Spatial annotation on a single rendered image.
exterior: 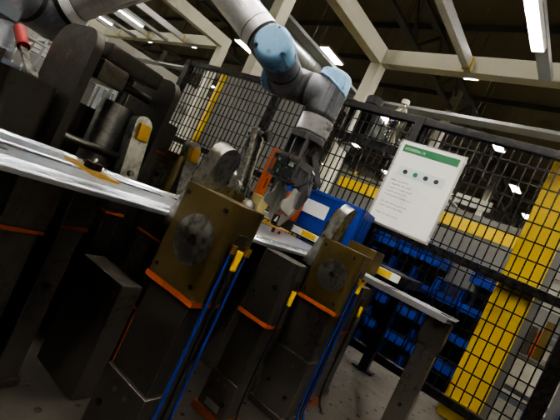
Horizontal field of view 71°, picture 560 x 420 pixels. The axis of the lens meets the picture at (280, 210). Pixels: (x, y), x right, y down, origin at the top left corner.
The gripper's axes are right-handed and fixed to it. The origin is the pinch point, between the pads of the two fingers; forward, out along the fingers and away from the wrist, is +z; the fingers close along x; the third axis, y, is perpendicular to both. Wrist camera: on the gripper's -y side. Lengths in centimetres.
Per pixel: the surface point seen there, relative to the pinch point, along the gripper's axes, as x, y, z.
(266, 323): 19.8, 22.2, 14.2
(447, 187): 19, -55, -30
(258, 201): -11.5, -6.2, -1.5
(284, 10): -540, -545, -370
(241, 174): -14.0, 1.7, -5.9
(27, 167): 9, 58, 2
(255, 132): -15.5, 1.4, -16.7
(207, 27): -539, -384, -227
